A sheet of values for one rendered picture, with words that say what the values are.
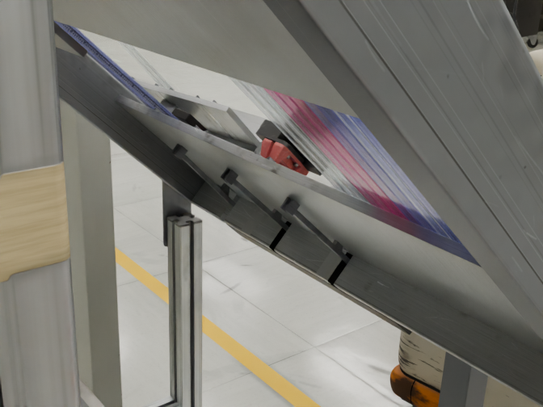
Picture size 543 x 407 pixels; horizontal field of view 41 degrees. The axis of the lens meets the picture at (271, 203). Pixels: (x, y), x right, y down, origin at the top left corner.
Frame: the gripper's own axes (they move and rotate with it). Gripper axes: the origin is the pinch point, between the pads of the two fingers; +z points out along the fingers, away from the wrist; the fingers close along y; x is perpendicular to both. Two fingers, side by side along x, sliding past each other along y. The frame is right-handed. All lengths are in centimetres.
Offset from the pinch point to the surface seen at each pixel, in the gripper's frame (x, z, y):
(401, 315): -2.4, 5.5, 32.3
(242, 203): -2.7, 3.1, 1.4
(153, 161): -11.8, 5.4, -8.0
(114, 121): -20.0, 4.7, -7.9
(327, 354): 90, 11, -45
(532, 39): 447, -351, -334
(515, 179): -41, 4, 60
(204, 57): -41, 3, 36
